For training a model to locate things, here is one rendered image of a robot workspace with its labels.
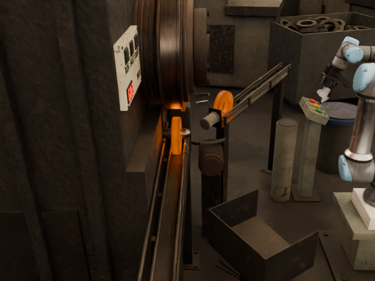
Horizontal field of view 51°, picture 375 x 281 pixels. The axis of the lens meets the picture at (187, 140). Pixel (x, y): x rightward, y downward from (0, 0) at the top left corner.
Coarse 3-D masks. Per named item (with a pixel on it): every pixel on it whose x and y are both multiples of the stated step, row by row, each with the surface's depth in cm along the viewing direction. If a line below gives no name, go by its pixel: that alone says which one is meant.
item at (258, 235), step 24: (216, 216) 121; (240, 216) 134; (216, 240) 125; (240, 240) 113; (264, 240) 128; (312, 240) 114; (240, 264) 116; (264, 264) 105; (288, 264) 112; (312, 264) 119
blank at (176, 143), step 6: (174, 120) 159; (180, 120) 163; (174, 126) 157; (180, 126) 163; (174, 132) 156; (174, 138) 156; (174, 144) 157; (180, 144) 163; (174, 150) 159; (180, 150) 163
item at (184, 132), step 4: (164, 128) 163; (168, 128) 163; (180, 128) 163; (184, 128) 162; (164, 132) 162; (168, 132) 162; (180, 132) 161; (184, 132) 161; (188, 132) 162; (164, 136) 162; (168, 136) 162; (180, 136) 162; (184, 136) 162; (188, 136) 162
